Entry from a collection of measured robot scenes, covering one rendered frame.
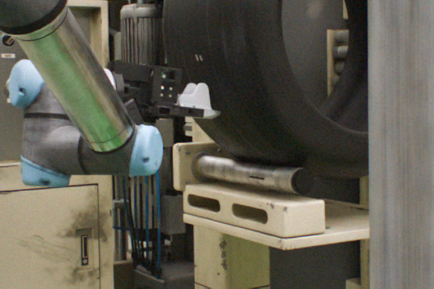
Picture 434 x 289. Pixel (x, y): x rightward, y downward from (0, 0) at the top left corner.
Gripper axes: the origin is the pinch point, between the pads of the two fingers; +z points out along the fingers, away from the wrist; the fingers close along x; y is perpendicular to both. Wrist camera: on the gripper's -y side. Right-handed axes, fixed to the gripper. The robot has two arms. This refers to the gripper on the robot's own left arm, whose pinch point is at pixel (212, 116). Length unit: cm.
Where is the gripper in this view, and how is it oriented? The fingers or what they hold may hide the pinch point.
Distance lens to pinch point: 145.6
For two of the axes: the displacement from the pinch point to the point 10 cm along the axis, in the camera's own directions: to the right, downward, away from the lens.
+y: 0.9, -10.0, 0.1
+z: 8.6, 0.8, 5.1
